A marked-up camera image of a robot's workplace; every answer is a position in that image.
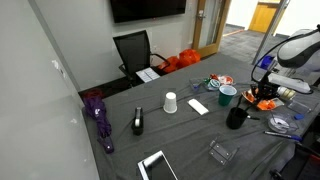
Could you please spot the small clear box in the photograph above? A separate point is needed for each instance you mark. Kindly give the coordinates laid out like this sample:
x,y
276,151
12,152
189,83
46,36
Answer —
x,y
196,85

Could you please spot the metal partition frame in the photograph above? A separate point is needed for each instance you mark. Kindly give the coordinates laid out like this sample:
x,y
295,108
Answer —
x,y
270,30

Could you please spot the blue marker pen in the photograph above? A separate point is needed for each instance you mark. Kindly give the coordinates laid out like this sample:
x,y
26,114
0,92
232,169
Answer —
x,y
283,135

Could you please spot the clear square plastic container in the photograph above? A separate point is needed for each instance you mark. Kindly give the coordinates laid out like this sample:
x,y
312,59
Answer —
x,y
293,126

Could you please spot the white tape roll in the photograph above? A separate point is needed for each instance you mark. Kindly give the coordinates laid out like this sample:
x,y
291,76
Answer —
x,y
281,122

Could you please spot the black tongs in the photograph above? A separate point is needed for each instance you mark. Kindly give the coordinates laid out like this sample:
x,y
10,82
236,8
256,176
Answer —
x,y
239,102

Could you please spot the black wall television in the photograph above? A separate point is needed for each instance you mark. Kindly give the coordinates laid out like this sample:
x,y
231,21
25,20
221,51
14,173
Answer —
x,y
146,8

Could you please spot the purple folded umbrella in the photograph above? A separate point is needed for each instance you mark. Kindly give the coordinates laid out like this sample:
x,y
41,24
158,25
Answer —
x,y
98,116

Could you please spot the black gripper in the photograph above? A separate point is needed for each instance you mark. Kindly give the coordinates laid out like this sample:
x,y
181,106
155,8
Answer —
x,y
265,83

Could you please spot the yellow wooden door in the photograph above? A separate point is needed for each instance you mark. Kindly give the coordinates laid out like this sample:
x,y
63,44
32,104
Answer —
x,y
263,16

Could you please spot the wooden framed glass door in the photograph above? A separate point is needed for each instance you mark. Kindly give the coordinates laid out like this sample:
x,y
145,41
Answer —
x,y
210,23

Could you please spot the orange snack bag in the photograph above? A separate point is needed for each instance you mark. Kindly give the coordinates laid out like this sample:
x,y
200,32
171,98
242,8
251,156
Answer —
x,y
266,105

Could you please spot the green cup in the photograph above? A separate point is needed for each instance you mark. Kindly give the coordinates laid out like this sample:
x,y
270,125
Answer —
x,y
226,96

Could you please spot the red and white packet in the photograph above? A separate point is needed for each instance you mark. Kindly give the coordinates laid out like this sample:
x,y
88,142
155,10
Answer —
x,y
226,79

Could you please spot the clear acrylic box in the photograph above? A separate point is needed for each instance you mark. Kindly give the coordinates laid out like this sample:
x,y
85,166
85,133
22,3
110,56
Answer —
x,y
298,106

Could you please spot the black marker pen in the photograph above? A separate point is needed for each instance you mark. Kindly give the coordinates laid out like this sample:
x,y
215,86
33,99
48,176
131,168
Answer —
x,y
253,117

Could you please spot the black tablet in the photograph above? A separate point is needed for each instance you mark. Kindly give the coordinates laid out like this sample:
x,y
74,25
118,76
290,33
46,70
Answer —
x,y
158,166

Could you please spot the clear box with tape rolls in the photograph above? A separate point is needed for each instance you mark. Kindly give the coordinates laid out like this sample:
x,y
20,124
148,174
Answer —
x,y
213,84

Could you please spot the white rectangular block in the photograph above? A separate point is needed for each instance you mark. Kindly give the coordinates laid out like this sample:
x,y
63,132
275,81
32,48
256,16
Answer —
x,y
197,106

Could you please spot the white paper cup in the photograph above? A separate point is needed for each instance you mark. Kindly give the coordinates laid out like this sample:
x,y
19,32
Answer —
x,y
170,103

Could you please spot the grey table cloth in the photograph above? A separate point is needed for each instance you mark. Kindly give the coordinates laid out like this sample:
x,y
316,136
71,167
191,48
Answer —
x,y
186,133

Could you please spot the blue bin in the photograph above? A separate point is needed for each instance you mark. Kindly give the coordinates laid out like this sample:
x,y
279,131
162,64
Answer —
x,y
266,62

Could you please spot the small blue plastic object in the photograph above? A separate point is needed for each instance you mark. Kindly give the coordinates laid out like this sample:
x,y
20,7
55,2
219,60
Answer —
x,y
299,116

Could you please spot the black cup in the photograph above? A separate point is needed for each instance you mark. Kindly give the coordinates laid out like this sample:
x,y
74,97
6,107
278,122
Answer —
x,y
236,119

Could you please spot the black office chair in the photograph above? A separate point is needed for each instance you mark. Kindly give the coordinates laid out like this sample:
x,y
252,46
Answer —
x,y
133,50

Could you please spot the white paper sheet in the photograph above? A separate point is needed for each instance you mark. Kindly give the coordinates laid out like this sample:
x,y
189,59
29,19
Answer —
x,y
147,74

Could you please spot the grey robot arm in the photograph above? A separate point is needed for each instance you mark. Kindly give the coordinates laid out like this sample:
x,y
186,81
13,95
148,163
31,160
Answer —
x,y
300,50

